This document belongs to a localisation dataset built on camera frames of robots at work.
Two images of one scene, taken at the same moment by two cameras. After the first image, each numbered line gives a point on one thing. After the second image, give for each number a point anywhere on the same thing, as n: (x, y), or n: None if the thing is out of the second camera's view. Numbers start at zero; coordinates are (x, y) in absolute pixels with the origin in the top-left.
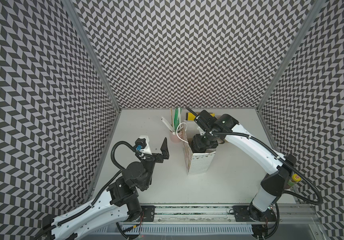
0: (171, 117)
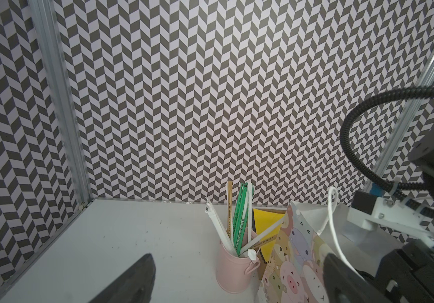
0: (229, 214)
